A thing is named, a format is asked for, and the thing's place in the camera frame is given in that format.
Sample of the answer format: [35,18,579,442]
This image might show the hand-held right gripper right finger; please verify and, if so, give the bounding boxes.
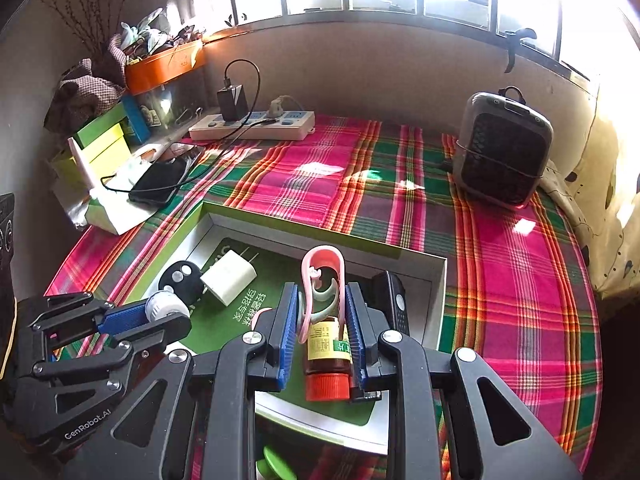
[345,281,583,480]

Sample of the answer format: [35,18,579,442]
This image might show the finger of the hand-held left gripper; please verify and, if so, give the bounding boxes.
[15,291,152,350]
[31,311,194,393]

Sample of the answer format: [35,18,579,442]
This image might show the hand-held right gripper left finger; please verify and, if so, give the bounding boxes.
[62,282,301,480]

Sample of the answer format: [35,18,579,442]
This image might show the pink plastic clip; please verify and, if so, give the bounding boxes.
[247,306,274,333]
[299,245,347,346]

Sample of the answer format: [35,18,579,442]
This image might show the green cardboard box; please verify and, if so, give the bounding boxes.
[132,200,448,456]

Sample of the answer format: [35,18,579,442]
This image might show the brown medicine bottle red cap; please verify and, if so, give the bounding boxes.
[302,316,353,402]

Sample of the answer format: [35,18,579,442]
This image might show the white wall charger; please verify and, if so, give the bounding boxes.
[200,245,261,307]

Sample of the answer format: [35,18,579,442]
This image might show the slim remote control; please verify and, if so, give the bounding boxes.
[372,270,412,338]

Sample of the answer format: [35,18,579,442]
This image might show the pale green bag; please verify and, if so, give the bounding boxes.
[84,194,152,237]

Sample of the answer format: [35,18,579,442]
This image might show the white paper sheet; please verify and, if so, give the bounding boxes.
[50,180,93,231]

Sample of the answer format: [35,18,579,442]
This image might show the black smartphone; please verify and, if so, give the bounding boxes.
[128,157,193,206]

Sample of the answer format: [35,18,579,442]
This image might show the plaid blanket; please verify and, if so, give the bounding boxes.
[45,114,604,480]

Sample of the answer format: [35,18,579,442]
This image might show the white flat stick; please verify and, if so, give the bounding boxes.
[67,137,99,197]

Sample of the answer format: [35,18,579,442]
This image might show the yellow box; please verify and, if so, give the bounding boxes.
[50,125,132,187]

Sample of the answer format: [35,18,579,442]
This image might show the green and blue box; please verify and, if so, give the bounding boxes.
[75,95,152,152]

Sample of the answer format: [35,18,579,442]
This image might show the white power strip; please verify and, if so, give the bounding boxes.
[188,110,316,142]

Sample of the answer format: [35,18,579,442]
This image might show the clear plastic box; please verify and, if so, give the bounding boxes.
[127,80,211,137]

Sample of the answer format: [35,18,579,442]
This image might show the checkered cloth bag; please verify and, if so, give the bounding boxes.
[44,42,128,132]

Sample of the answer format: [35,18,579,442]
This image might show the black power adapter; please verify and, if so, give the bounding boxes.
[216,85,249,123]

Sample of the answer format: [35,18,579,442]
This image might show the small grey fan heater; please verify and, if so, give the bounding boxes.
[452,87,555,211]

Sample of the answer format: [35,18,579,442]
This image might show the orange box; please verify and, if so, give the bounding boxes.
[124,39,207,96]

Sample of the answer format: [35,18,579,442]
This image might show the cream heart print curtain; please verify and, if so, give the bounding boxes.
[540,75,640,302]

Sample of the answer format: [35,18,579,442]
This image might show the pile of plastic packets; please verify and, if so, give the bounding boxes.
[120,7,206,61]

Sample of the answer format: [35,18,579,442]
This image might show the dry twigs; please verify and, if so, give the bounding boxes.
[39,0,137,63]

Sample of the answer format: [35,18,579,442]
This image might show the window grille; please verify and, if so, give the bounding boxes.
[190,0,601,82]

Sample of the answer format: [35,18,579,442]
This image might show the black charging cable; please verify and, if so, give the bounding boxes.
[100,58,278,196]

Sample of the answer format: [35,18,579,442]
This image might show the black window handle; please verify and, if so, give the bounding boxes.
[502,27,539,74]

